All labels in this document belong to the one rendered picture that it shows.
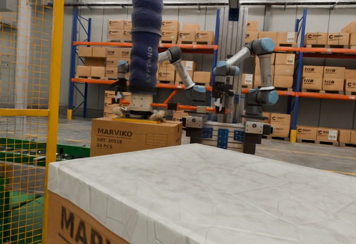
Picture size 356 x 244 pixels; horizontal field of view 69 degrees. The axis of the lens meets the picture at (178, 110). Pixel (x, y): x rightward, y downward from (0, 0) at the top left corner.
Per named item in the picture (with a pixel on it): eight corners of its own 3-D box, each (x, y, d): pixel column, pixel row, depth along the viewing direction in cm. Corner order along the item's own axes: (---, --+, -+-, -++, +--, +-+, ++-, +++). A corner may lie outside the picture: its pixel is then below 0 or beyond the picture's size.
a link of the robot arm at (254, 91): (254, 104, 236) (255, 89, 236) (266, 105, 225) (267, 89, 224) (244, 103, 230) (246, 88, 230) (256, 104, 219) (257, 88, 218)
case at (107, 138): (88, 174, 187) (91, 118, 185) (111, 161, 226) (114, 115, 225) (170, 184, 178) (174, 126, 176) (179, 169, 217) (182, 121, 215)
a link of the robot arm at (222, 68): (230, 61, 188) (221, 60, 184) (229, 77, 189) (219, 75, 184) (222, 62, 195) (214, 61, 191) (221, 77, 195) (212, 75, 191)
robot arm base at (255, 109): (244, 114, 238) (245, 103, 237) (261, 115, 234) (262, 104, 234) (245, 115, 223) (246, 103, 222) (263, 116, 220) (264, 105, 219)
